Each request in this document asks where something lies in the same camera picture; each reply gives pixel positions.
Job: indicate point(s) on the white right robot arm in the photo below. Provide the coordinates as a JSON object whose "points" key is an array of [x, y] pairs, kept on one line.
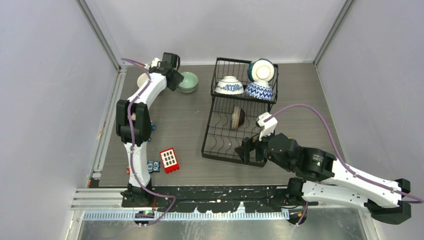
{"points": [[321, 177]]}

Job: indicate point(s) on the black patterned rim bowl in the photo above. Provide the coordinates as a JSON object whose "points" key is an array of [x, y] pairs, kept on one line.
{"points": [[237, 117]]}

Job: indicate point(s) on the white blue floral bowl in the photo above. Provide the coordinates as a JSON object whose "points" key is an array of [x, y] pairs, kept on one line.
{"points": [[229, 85]]}

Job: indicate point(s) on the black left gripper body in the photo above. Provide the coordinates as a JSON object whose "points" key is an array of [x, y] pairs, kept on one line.
{"points": [[177, 79]]}

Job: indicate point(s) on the beige bowl with flower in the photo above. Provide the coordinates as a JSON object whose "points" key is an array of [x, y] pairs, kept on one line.
{"points": [[142, 79]]}

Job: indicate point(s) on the red white toy block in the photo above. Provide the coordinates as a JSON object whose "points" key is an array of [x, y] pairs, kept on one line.
{"points": [[169, 160]]}

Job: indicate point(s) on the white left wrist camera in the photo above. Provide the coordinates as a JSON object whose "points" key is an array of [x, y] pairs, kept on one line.
{"points": [[155, 63]]}

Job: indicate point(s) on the teal bowl white base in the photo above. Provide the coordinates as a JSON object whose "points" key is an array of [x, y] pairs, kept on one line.
{"points": [[261, 69]]}

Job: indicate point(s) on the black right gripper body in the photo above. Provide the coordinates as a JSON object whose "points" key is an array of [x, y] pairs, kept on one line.
{"points": [[261, 148]]}

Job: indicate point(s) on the black wire dish rack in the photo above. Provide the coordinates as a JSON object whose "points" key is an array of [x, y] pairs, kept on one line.
{"points": [[219, 140]]}

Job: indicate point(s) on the blue owl puzzle piece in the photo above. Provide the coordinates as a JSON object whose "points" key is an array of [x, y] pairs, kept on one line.
{"points": [[153, 166]]}

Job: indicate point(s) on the pale green striped bowl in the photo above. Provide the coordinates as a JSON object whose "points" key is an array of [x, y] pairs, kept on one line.
{"points": [[187, 91]]}

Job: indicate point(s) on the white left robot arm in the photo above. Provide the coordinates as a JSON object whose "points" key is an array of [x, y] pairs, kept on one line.
{"points": [[134, 125]]}

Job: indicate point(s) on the blue white zigzag bowl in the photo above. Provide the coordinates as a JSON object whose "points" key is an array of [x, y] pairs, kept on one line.
{"points": [[259, 90]]}

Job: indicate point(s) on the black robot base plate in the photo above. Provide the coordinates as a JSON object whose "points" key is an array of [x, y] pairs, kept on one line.
{"points": [[217, 199]]}

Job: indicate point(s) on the light green bowl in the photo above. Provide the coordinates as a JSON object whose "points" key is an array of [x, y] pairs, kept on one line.
{"points": [[190, 81]]}

